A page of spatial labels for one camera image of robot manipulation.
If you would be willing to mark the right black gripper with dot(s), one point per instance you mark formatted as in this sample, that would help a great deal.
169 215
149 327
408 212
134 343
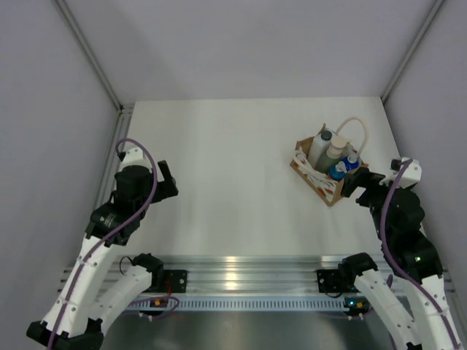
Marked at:
363 178

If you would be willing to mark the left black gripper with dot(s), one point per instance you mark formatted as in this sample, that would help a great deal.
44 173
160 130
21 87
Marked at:
167 187

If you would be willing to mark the blue orange spray bottle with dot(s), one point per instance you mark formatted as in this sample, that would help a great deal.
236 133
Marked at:
338 171

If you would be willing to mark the watermelon print canvas bag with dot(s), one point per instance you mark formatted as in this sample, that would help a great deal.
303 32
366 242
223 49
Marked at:
325 187

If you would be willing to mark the green bottle beige cap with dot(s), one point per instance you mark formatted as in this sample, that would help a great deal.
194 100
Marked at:
332 155

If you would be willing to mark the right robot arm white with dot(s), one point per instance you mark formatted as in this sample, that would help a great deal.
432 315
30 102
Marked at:
397 216

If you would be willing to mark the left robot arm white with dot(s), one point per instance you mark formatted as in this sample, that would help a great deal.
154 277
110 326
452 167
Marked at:
81 315

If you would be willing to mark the white bottle dark cap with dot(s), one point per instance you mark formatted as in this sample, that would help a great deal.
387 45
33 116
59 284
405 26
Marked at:
319 145

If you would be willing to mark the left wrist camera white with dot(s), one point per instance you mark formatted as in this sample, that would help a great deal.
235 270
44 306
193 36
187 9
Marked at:
134 156

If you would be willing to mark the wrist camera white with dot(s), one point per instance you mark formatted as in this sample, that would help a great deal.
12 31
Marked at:
407 170
134 156

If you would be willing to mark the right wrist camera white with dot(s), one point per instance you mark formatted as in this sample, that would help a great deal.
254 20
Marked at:
407 170

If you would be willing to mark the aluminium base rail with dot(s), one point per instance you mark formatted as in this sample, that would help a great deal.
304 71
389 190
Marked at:
252 275

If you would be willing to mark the slotted grey cable duct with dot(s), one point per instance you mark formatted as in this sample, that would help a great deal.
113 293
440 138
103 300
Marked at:
281 303

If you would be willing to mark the left aluminium frame post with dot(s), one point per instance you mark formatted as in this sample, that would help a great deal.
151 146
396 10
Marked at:
73 26

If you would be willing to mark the aluminium frame post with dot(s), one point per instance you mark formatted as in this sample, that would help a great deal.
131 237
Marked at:
73 26
417 39

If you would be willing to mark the right aluminium frame post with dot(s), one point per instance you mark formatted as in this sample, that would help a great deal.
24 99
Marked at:
417 39

